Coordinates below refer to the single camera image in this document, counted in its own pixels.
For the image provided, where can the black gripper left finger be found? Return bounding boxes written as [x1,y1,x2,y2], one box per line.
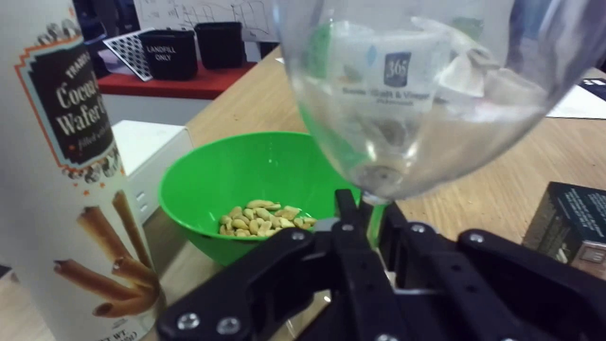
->
[157,188,381,341]

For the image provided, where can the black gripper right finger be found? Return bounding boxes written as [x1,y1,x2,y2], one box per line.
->
[377,203,606,341]

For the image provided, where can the cashew nuts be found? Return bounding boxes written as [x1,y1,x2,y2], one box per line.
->
[216,200,318,241]

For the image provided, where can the clear wine glass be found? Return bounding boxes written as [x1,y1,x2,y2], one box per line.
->
[271,0,570,209]

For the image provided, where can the green plastic bowl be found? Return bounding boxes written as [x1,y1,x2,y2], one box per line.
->
[157,131,356,268]

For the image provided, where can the small dark box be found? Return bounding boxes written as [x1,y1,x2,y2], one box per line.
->
[521,181,606,281]

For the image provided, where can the white power box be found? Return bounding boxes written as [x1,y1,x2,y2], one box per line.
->
[112,120,195,226]

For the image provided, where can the printed white paper sheet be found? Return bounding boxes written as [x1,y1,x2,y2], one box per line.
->
[548,84,606,122]

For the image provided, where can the white cabinet with red top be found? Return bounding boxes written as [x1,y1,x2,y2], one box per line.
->
[95,59,258,128]

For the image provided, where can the white wafer roll canister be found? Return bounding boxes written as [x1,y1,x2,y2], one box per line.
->
[0,0,167,341]

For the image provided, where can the plain black bin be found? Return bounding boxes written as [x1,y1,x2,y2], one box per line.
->
[193,21,246,71]

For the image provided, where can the black landfill bin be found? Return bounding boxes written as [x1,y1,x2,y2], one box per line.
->
[139,29,199,82]

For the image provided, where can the white grid tray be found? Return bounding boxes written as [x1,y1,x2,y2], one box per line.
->
[103,27,156,84]

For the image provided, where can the whiteboard with black writing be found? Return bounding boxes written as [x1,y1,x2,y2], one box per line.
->
[133,0,281,42]

